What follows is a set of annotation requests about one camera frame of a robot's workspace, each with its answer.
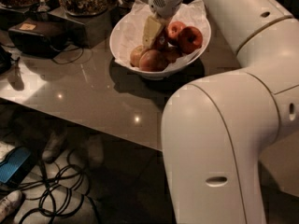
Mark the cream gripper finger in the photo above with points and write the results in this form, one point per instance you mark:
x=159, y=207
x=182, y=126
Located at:
x=152, y=29

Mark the red apple with sticker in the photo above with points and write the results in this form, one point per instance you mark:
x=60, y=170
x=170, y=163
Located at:
x=161, y=41

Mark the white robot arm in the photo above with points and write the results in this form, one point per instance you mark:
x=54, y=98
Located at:
x=215, y=128

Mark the white bowl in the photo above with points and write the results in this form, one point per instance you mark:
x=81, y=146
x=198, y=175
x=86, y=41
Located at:
x=162, y=73

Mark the red apple top middle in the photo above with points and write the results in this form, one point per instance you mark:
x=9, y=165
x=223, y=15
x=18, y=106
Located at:
x=173, y=29

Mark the yellowish apple left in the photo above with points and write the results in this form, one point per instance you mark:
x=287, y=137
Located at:
x=136, y=55

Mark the red apple front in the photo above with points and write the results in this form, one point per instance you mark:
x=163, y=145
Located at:
x=152, y=61

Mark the red apple centre low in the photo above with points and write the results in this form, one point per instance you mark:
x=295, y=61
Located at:
x=172, y=54

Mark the red apple right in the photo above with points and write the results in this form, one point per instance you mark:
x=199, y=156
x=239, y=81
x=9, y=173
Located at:
x=190, y=39

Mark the white paper liner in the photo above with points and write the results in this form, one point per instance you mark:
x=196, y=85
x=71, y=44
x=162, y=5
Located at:
x=130, y=31

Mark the dark metal stand box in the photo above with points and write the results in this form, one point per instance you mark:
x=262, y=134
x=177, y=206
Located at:
x=85, y=32

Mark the black VR headset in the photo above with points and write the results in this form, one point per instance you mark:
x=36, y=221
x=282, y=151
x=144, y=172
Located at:
x=43, y=39

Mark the metal scoop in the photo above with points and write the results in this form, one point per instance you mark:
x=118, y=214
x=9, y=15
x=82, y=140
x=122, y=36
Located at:
x=43, y=7

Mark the black object left edge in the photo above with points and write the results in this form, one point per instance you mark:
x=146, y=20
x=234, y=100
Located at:
x=5, y=60

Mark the blue foot pedal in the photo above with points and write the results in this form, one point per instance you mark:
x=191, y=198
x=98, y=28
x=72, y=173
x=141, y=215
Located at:
x=15, y=166

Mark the white shoe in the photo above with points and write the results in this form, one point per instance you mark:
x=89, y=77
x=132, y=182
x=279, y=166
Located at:
x=9, y=204

